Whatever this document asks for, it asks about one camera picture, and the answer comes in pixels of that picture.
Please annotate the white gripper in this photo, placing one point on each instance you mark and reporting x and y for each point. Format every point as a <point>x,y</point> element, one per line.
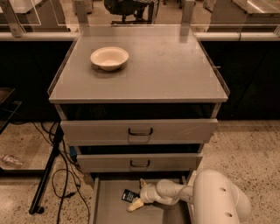
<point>147,193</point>

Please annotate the blue rxbar wrapper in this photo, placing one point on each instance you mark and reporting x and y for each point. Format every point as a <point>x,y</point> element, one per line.
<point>129,196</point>

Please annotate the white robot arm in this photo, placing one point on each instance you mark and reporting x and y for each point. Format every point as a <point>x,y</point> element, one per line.
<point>215,199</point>

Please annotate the middle grey drawer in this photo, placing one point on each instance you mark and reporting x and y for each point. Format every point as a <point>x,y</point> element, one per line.
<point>167,162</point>

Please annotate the bottom open grey drawer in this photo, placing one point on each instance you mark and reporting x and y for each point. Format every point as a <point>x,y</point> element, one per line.
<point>109,208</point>

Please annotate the top grey drawer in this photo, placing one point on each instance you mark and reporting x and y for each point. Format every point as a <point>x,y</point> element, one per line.
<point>125,132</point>

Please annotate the grey drawer cabinet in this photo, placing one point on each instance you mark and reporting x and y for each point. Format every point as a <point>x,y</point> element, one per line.
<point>167,76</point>

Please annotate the clear plastic bottle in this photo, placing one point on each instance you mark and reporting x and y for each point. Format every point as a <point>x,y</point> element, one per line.
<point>10,160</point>

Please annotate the white bowl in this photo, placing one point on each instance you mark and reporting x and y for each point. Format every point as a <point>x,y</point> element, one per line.
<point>109,58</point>

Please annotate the black office chair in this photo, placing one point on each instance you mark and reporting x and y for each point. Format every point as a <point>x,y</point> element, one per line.
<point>133,12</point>

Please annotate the white horizontal rail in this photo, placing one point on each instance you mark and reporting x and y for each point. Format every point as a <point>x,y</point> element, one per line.
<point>201,36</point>

